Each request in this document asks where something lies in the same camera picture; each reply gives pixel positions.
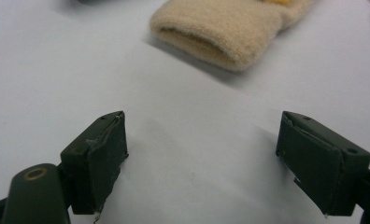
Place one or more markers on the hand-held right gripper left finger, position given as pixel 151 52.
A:
pixel 94 165

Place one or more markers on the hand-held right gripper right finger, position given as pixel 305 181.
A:
pixel 320 161

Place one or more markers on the beige glove with orange patch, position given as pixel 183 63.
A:
pixel 223 34

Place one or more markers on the black glove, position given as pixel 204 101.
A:
pixel 89 1

